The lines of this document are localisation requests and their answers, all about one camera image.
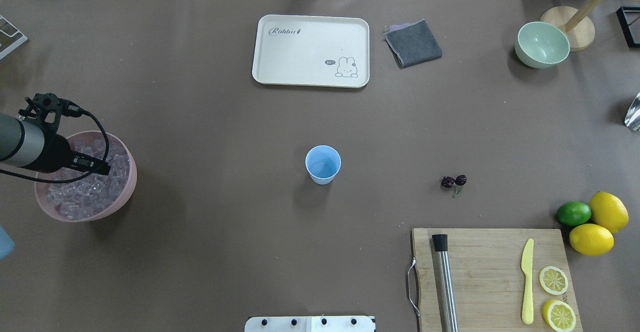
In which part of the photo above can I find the upper whole yellow lemon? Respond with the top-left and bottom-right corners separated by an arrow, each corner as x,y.
589,191 -> 629,234

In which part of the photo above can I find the green lime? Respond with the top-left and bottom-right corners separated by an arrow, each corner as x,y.
556,201 -> 592,227

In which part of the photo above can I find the yellow plastic knife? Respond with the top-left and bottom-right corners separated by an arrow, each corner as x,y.
520,238 -> 535,325

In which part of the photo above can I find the upper lemon half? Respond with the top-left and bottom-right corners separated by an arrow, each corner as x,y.
538,265 -> 569,295

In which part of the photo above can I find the lower lemon half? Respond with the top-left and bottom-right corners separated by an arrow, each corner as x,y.
542,299 -> 578,331

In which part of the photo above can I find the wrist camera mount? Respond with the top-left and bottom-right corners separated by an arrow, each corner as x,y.
17,93 -> 85,139

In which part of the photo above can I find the lemon half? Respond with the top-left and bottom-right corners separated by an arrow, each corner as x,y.
538,265 -> 569,295
542,299 -> 578,331

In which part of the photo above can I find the wooden glass rack stand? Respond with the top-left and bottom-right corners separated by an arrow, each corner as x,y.
540,0 -> 639,52

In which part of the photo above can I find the light blue cup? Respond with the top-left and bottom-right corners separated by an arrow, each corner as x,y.
305,145 -> 342,185

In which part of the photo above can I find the mint green bowl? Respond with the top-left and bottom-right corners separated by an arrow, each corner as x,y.
514,22 -> 570,68

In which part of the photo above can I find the grey folded cloth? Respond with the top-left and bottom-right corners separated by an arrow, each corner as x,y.
383,19 -> 443,68

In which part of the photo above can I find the steel ice scoop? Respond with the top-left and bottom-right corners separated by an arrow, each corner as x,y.
623,93 -> 640,132

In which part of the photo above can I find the clear ice cube pile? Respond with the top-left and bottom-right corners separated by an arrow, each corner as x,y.
37,131 -> 134,222

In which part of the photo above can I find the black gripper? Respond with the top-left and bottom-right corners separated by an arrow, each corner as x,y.
64,153 -> 112,175

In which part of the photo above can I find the black camera cable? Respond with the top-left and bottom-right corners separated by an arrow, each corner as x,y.
0,108 -> 111,184

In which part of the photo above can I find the wooden cutting board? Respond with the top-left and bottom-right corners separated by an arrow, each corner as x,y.
411,228 -> 571,331

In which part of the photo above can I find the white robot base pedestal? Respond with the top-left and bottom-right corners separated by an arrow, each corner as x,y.
244,315 -> 377,331

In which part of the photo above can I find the black tray right edge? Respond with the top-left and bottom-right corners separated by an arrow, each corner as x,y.
615,6 -> 640,49

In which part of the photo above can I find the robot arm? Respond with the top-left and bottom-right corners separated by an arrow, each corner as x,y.
0,113 -> 111,175

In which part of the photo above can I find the dark red cherry pair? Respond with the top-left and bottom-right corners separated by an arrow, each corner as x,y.
439,175 -> 467,198

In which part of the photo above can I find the steel muddler black tip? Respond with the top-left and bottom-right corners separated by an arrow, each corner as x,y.
431,234 -> 460,331

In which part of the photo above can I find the whole yellow lemon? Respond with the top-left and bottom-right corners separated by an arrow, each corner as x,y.
569,223 -> 615,256
589,191 -> 629,234

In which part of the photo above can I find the lower whole yellow lemon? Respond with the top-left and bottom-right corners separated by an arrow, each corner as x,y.
569,223 -> 615,256

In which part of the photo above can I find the cream rabbit tray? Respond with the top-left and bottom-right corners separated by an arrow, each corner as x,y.
251,15 -> 370,89

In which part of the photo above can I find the pink bowl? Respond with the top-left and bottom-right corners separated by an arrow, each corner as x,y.
34,134 -> 138,222

